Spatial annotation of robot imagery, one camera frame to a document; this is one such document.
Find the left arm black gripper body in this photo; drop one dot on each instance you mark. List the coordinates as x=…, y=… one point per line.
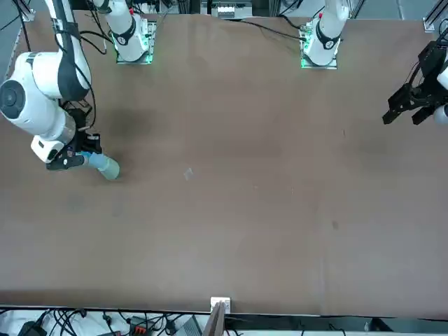
x=430, y=66

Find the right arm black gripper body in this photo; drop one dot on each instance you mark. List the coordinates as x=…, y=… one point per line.
x=81, y=140

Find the blue plastic cup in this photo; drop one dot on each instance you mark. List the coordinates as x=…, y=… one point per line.
x=97, y=161

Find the pale green plastic cup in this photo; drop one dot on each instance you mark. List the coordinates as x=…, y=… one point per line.
x=111, y=171

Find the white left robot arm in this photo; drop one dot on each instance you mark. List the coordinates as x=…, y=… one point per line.
x=327, y=35

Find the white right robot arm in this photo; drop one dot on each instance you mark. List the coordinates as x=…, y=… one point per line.
x=38, y=73

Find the black power brick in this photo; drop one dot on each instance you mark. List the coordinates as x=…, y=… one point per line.
x=33, y=329

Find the black orange connector block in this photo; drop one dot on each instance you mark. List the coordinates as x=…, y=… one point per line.
x=138, y=327

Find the grey metal box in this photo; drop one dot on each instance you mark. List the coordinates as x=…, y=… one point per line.
x=225, y=10

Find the black adapter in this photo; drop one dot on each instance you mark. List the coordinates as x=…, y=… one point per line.
x=379, y=325

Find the aluminium corner bracket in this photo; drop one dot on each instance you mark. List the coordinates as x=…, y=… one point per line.
x=430, y=24
x=28, y=14

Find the aluminium arm base plate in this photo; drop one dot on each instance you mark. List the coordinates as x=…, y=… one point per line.
x=150, y=42
x=304, y=52

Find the aluminium frame post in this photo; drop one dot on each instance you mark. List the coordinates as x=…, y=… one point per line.
x=217, y=315

